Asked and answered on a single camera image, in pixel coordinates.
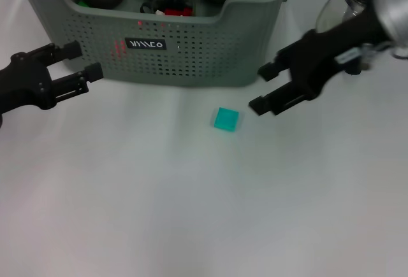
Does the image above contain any dark red long toy brick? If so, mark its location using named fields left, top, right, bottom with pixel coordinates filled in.
left=164, top=8, right=194, bottom=17

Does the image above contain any teal square toy brick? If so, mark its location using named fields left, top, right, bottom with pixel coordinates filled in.
left=210, top=107, right=240, bottom=132

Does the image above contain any right gripper cable with connector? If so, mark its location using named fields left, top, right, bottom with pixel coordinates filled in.
left=360, top=43, right=375, bottom=69

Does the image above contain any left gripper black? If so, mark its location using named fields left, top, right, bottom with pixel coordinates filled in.
left=0, top=41, right=105, bottom=115

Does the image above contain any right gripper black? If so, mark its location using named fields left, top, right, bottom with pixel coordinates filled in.
left=248, top=9, right=388, bottom=117

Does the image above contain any grey perforated storage basket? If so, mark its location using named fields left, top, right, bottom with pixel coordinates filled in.
left=19, top=0, right=297, bottom=87

